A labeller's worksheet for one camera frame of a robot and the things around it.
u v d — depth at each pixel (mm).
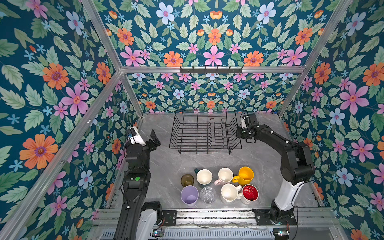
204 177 837
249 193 802
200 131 1080
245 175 865
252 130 715
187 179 837
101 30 750
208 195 805
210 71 932
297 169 499
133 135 567
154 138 651
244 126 857
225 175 847
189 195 803
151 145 634
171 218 736
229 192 784
